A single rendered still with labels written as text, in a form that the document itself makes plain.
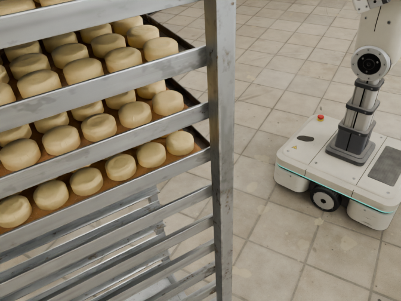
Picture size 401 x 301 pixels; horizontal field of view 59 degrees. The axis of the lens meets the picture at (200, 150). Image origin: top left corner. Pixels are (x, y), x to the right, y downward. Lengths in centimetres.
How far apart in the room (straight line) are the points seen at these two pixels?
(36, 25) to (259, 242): 163
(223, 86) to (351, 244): 157
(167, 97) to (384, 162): 163
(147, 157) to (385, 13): 123
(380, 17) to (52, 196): 138
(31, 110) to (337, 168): 168
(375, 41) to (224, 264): 117
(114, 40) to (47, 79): 13
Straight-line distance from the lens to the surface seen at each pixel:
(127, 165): 59
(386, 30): 164
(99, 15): 43
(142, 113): 54
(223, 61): 49
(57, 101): 45
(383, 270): 195
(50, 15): 42
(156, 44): 53
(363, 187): 189
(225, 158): 59
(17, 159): 52
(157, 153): 60
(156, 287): 161
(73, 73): 49
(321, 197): 201
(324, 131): 219
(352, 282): 186
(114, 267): 69
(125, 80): 46
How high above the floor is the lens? 154
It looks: 40 degrees down
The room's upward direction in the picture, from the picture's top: 4 degrees counter-clockwise
